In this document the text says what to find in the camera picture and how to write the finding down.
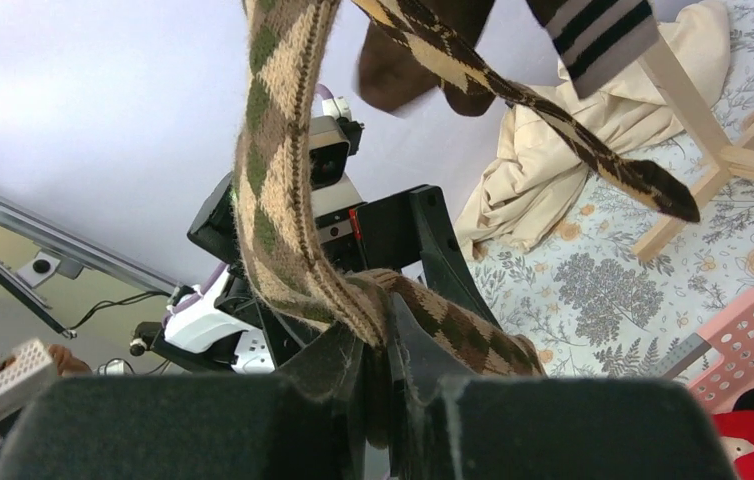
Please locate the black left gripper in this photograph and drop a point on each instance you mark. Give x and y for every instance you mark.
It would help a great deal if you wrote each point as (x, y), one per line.
(296, 279)

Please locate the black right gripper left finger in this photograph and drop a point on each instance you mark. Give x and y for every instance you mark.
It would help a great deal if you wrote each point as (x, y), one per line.
(288, 424)

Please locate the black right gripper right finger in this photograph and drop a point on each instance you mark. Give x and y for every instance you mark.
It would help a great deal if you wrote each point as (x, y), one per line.
(450, 423)

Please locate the dark brown tan argyle sock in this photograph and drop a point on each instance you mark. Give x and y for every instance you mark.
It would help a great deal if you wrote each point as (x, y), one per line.
(412, 47)

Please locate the beige green argyle sock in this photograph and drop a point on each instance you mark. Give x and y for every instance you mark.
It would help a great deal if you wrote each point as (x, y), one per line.
(286, 44)

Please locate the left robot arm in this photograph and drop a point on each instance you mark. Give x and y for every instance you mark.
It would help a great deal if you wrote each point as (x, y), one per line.
(219, 325)

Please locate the beige cloth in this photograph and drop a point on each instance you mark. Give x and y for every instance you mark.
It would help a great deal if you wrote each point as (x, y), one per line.
(536, 177)

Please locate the floral patterned mat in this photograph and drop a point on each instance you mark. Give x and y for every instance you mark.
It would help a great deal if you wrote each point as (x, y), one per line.
(587, 302)

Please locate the grey black striped sock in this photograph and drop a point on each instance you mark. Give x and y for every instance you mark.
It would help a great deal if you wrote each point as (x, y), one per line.
(596, 39)

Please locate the pink plastic basket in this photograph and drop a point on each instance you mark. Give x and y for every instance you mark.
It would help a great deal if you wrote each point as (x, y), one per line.
(730, 334)

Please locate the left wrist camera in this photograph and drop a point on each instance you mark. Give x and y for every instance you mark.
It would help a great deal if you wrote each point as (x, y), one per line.
(334, 136)

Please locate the wooden drying rack frame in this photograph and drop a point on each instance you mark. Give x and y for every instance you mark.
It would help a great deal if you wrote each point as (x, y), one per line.
(725, 160)

